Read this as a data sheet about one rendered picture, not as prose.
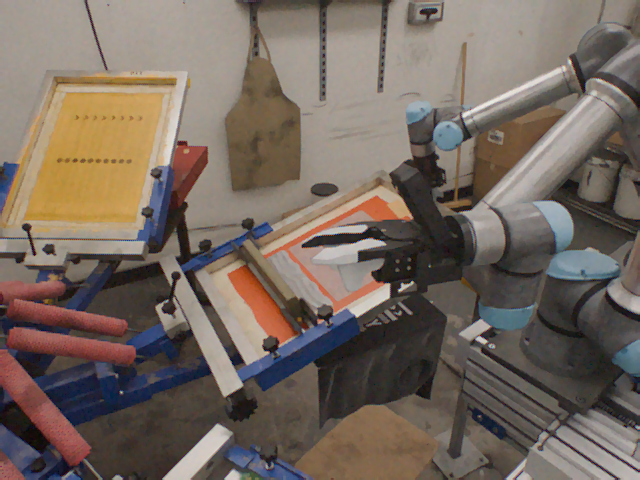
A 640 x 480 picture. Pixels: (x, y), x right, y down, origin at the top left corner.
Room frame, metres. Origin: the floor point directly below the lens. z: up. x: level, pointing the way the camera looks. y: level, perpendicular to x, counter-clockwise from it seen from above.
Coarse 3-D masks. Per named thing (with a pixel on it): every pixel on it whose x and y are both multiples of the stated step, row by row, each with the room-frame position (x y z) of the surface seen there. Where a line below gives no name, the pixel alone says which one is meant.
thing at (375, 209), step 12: (360, 204) 1.66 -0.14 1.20; (372, 204) 1.64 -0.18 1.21; (384, 204) 1.62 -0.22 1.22; (348, 216) 1.60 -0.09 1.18; (360, 216) 1.58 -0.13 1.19; (372, 216) 1.57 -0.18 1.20; (384, 216) 1.55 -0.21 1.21; (396, 216) 1.53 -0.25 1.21; (408, 216) 1.52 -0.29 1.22; (324, 228) 1.56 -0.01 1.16; (300, 240) 1.52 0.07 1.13; (276, 252) 1.48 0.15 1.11; (288, 252) 1.46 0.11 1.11; (300, 252) 1.45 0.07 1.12; (312, 252) 1.44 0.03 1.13; (300, 264) 1.39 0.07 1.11; (312, 264) 1.37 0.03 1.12; (228, 276) 1.40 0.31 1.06; (240, 276) 1.39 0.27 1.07; (252, 276) 1.38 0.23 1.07; (240, 288) 1.33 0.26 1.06; (252, 288) 1.32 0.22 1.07; (264, 288) 1.31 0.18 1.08; (252, 300) 1.26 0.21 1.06
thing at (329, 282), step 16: (320, 272) 1.33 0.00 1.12; (336, 272) 1.31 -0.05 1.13; (368, 272) 1.28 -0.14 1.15; (320, 288) 1.25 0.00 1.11; (336, 288) 1.24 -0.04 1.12; (368, 288) 1.21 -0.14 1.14; (256, 304) 1.24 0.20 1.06; (272, 304) 1.23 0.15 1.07; (336, 304) 1.17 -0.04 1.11; (256, 320) 1.17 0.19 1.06; (272, 320) 1.16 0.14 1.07; (320, 320) 1.12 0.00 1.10; (272, 336) 1.10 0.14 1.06; (288, 336) 1.09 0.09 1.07
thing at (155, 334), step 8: (152, 328) 1.12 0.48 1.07; (160, 328) 1.12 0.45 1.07; (136, 336) 1.10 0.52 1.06; (144, 336) 1.10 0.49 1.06; (152, 336) 1.09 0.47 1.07; (160, 336) 1.09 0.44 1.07; (168, 336) 1.09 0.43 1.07; (128, 344) 1.08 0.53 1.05; (136, 344) 1.07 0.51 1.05; (144, 344) 1.07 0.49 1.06; (152, 344) 1.07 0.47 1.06; (136, 352) 1.05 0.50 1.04; (144, 352) 1.06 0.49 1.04; (152, 352) 1.07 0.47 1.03; (160, 352) 1.08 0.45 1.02; (136, 360) 1.05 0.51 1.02; (144, 360) 1.06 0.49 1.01
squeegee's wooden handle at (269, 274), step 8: (248, 240) 1.42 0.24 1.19; (248, 248) 1.38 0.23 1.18; (256, 248) 1.37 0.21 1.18; (248, 256) 1.39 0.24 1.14; (256, 256) 1.33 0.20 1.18; (256, 264) 1.31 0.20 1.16; (264, 264) 1.28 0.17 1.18; (264, 272) 1.25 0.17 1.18; (272, 272) 1.23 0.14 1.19; (272, 280) 1.20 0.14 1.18; (280, 280) 1.19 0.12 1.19; (272, 288) 1.23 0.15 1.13; (280, 288) 1.16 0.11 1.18; (288, 288) 1.15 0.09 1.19; (280, 296) 1.16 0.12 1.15; (288, 296) 1.12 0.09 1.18; (296, 296) 1.12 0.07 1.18; (288, 304) 1.11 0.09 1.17; (296, 304) 1.11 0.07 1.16; (296, 312) 1.11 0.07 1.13
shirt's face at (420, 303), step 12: (408, 300) 1.42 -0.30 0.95; (420, 300) 1.42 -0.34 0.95; (420, 312) 1.35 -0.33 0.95; (432, 312) 1.35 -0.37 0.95; (384, 324) 1.29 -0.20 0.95; (396, 324) 1.29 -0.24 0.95; (408, 324) 1.29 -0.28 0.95; (420, 324) 1.29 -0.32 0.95; (360, 336) 1.23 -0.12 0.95; (372, 336) 1.23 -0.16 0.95; (384, 336) 1.23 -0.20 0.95; (396, 336) 1.23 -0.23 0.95; (336, 348) 1.17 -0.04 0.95; (348, 348) 1.17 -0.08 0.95; (360, 348) 1.17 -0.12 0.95; (324, 360) 1.12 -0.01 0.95
